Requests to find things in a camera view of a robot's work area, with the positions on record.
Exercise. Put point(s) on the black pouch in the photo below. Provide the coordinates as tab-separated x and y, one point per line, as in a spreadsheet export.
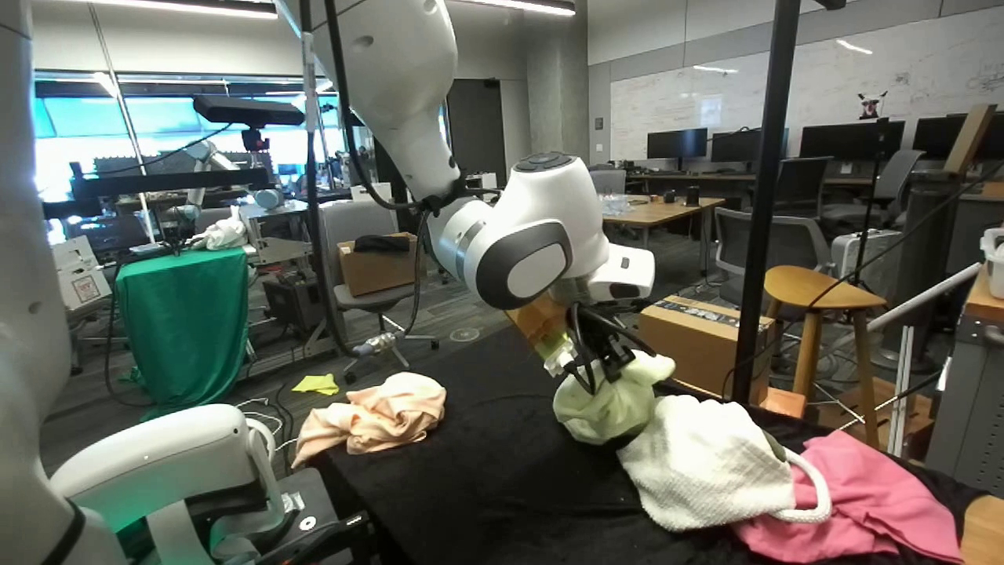
379	242

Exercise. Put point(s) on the white table frame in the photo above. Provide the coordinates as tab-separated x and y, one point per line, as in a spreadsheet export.
902	395

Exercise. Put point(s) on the green draped cloth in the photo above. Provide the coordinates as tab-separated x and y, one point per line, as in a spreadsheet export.
184	326

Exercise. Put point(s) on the cardboard box with black strip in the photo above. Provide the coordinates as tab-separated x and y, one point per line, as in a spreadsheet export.
692	346

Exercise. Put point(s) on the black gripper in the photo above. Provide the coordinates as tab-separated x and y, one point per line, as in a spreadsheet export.
597	334

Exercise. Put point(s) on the white cloth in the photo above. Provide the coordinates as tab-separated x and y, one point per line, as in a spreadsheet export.
711	460

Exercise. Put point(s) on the silver metal pole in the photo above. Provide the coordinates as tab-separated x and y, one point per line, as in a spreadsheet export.
926	297

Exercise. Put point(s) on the light wooden table board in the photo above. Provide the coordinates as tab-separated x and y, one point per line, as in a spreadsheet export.
985	536

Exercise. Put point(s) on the wooden desk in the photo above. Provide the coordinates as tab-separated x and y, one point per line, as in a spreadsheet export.
661	213

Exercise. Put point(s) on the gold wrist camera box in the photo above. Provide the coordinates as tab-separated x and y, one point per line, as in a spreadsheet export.
542	332

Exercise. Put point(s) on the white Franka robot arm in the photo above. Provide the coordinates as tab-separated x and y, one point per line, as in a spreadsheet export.
520	239

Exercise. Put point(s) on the pale yellow cloth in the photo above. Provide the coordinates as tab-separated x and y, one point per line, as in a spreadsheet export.
616	408

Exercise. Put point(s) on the peach cloth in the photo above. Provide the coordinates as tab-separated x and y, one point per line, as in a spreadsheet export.
376	413

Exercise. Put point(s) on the wide black computer monitor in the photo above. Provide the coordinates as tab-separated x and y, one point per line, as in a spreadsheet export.
850	143

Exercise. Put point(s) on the yellow rag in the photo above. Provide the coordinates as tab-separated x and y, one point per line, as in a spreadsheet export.
318	384

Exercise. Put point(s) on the pink cloth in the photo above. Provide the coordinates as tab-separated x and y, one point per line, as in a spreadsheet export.
878	514

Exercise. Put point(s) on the wooden top workbench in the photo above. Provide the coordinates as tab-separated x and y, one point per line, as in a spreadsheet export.
973	397

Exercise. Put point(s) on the leaning wooden board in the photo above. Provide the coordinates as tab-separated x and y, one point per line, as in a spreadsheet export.
969	136

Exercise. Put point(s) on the orange flat board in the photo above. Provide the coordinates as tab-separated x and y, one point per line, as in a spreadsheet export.
782	404

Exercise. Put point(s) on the wooden stool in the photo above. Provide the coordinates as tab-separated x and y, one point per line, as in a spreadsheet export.
817	286

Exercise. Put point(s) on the black velvet tablecloth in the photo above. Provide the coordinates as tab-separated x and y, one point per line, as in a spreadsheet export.
503	491

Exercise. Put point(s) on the dark office chair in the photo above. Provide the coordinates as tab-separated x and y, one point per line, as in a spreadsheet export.
793	209

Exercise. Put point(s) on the grey office chair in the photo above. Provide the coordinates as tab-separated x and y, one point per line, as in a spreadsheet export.
346	225

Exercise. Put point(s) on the open brown cardboard box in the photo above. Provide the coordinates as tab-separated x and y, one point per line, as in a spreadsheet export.
376	275

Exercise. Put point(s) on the black vertical pole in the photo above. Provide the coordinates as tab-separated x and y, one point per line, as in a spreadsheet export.
769	158

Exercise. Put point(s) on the black stereo camera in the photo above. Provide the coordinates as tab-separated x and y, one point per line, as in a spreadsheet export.
253	110

